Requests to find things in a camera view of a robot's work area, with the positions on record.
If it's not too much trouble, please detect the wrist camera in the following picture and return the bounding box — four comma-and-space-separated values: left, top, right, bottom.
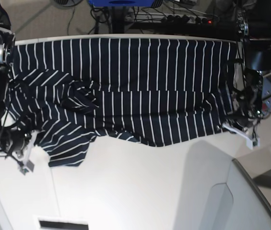
18, 161, 35, 175
246, 138, 260, 150

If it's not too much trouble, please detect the power strip with red light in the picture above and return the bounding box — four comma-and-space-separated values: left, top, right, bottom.
161, 14, 220, 25

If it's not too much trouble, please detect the navy white striped t-shirt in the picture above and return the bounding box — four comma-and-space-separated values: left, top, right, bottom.
6, 38, 237, 167

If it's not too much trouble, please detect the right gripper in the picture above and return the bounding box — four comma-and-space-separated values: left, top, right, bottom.
0, 130, 38, 165

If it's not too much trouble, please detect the blue plastic bin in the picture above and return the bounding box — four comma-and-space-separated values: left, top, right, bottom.
88, 0, 154, 7

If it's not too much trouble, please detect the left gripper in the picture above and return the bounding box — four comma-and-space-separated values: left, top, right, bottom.
220, 112, 261, 141

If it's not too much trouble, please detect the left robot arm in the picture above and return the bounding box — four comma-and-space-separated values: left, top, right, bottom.
222, 0, 271, 148

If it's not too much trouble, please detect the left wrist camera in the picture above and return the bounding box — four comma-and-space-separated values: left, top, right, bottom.
246, 138, 260, 150

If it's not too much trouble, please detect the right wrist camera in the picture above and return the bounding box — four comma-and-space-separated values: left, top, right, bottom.
18, 161, 35, 175

